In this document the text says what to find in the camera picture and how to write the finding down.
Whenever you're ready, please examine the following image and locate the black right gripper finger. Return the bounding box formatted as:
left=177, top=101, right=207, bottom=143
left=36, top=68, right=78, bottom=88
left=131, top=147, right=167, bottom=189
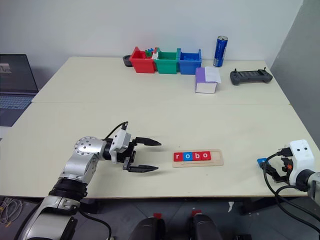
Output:
left=263, top=165, right=281, bottom=182

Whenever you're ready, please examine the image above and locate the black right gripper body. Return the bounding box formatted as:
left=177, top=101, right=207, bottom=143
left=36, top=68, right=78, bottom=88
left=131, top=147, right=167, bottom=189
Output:
left=274, top=155, right=293, bottom=185

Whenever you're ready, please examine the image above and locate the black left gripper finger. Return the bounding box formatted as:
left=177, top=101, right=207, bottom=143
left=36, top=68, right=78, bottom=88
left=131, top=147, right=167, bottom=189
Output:
left=134, top=136, right=162, bottom=148
left=123, top=163, right=160, bottom=174

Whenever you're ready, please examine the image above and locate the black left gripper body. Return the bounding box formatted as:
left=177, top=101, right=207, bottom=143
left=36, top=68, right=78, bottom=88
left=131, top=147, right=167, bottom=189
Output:
left=116, top=138, right=138, bottom=169

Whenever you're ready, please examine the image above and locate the wooden letter tray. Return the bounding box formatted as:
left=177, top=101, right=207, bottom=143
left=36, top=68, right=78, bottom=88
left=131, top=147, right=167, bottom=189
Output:
left=171, top=148, right=225, bottom=169

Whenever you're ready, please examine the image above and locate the dark rounded shape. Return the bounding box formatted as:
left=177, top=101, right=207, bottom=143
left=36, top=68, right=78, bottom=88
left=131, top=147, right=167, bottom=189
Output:
left=190, top=213, right=224, bottom=240
left=129, top=216, right=166, bottom=240

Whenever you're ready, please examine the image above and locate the red plastic bin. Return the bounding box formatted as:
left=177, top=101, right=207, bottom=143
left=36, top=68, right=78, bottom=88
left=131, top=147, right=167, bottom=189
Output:
left=129, top=46, right=157, bottom=74

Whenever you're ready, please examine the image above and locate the green plastic bin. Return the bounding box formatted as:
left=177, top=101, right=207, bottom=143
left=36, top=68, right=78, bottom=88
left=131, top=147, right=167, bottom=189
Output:
left=153, top=47, right=180, bottom=75

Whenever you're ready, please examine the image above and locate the purple and white box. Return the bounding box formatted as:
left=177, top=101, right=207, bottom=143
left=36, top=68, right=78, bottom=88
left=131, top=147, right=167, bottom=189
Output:
left=194, top=66, right=222, bottom=95

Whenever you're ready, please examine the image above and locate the black round holder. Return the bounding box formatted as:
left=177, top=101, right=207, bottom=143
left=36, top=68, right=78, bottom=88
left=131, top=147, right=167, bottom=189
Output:
left=122, top=54, right=134, bottom=68

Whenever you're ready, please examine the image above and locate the blue plastic bin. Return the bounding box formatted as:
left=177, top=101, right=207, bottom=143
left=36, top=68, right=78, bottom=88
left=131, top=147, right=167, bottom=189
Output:
left=177, top=48, right=203, bottom=76

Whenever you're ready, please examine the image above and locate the white paper slip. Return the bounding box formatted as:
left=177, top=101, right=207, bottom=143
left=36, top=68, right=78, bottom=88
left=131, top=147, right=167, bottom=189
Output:
left=204, top=66, right=222, bottom=83

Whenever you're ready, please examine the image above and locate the grey handheld controller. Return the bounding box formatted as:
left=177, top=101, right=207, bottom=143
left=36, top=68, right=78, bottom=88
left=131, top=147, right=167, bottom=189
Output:
left=229, top=67, right=274, bottom=86

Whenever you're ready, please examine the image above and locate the blue drink can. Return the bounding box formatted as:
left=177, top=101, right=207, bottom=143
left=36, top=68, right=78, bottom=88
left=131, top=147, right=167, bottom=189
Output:
left=212, top=35, right=229, bottom=68

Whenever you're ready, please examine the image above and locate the dark grey laptop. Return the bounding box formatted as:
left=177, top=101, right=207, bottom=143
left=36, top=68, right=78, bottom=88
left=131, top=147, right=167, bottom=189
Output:
left=0, top=53, right=39, bottom=128

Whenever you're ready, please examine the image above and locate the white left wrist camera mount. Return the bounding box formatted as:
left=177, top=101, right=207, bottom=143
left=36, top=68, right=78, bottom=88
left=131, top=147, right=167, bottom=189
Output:
left=109, top=129, right=133, bottom=165

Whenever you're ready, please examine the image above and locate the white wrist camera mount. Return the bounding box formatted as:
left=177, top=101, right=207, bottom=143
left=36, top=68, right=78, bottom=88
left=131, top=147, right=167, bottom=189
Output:
left=286, top=139, right=316, bottom=186
left=109, top=129, right=133, bottom=165

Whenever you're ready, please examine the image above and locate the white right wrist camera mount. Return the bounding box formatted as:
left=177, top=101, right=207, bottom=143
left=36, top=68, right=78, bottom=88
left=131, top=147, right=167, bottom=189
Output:
left=286, top=139, right=316, bottom=186

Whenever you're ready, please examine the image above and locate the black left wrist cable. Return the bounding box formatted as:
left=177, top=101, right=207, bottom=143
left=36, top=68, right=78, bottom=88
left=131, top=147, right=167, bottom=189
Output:
left=103, top=121, right=129, bottom=141

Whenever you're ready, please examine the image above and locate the black table frame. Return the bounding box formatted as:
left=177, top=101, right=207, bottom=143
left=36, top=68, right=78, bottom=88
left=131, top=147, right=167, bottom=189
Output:
left=236, top=196, right=312, bottom=216

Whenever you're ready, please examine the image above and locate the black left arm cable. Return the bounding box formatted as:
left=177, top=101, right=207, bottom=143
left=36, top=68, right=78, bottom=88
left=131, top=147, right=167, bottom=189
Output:
left=76, top=209, right=113, bottom=240

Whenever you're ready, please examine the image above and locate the white cable bundle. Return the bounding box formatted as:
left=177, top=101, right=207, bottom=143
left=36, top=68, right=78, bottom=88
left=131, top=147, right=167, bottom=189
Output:
left=0, top=196, right=24, bottom=229

